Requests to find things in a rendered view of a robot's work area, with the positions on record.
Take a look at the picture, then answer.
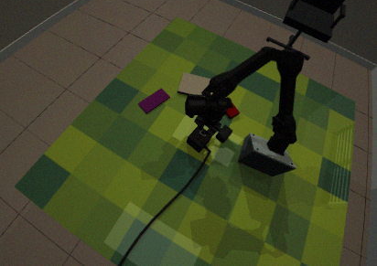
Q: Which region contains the purple flat rectangular pad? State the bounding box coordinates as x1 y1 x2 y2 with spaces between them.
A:
137 88 170 113

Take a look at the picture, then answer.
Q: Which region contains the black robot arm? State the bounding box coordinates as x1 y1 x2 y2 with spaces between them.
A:
185 47 304 156

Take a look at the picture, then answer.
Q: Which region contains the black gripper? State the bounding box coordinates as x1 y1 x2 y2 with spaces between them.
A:
194 113 232 144

